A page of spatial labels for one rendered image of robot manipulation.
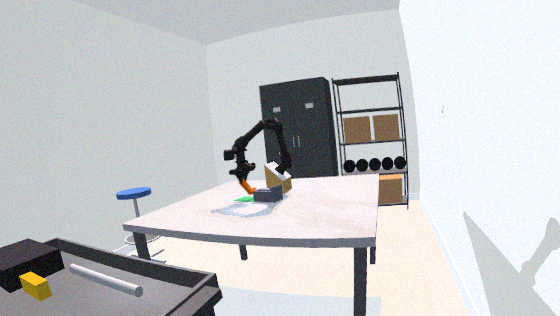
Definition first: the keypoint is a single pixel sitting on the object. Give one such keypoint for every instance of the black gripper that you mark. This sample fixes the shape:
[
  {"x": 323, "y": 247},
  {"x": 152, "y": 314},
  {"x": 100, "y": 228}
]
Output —
[{"x": 240, "y": 173}]

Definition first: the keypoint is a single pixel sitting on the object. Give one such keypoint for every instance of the orange l-shaped part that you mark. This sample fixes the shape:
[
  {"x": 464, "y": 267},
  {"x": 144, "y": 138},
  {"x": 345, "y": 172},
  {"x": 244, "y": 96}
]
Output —
[{"x": 247, "y": 188}]

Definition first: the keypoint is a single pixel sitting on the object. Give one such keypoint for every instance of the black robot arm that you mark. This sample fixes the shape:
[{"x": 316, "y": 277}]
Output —
[{"x": 240, "y": 143}]

